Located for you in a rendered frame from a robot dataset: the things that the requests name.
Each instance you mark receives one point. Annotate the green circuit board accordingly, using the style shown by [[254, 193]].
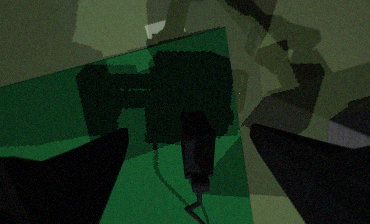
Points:
[[144, 91]]

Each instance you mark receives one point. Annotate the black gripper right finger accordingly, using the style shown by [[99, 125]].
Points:
[[325, 182]]

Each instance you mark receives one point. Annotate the black cable with plug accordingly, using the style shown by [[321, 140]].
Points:
[[198, 149]]

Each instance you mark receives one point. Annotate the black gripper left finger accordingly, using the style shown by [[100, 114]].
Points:
[[71, 188]]

